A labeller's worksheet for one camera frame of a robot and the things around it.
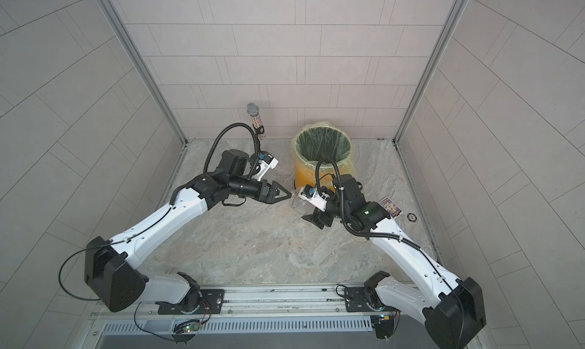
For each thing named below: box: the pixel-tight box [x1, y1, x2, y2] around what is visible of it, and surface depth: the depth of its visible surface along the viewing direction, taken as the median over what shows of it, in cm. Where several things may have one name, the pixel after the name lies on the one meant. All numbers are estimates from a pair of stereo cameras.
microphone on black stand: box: [246, 102, 266, 155], surface depth 90 cm
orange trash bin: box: [292, 124, 355, 188], surface depth 90 cm
